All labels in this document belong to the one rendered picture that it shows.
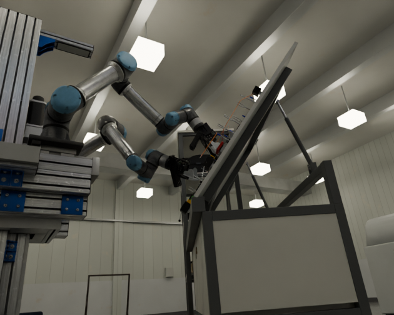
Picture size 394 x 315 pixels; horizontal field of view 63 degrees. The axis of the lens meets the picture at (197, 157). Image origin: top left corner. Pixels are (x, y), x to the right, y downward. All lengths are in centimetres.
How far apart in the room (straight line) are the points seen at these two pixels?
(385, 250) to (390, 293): 62
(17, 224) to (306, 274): 120
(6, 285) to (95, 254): 1077
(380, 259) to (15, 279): 530
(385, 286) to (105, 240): 924
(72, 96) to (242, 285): 106
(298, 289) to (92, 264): 1120
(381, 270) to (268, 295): 479
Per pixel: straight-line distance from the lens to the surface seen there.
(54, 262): 1211
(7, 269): 167
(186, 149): 317
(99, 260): 1239
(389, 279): 600
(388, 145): 1229
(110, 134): 188
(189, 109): 186
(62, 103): 152
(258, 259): 134
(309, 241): 141
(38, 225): 159
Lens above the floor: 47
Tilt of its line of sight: 24 degrees up
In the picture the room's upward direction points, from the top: 5 degrees counter-clockwise
